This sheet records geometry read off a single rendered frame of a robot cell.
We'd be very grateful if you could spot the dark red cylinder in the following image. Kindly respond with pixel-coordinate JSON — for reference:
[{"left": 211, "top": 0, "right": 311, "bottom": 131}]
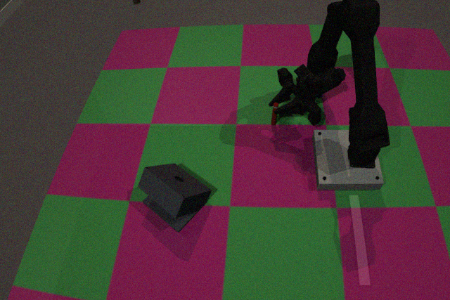
[{"left": 271, "top": 102, "right": 278, "bottom": 125}]

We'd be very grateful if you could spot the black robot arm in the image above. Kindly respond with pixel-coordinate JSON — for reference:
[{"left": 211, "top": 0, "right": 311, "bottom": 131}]
[{"left": 294, "top": 0, "right": 390, "bottom": 169}]

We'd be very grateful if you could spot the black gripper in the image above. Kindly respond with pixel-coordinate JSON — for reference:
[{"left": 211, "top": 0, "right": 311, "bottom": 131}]
[{"left": 269, "top": 67, "right": 326, "bottom": 125}]

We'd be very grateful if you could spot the dark grey sloped panel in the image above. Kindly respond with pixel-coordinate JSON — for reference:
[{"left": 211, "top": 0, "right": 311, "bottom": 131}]
[{"left": 138, "top": 164, "right": 212, "bottom": 232}]

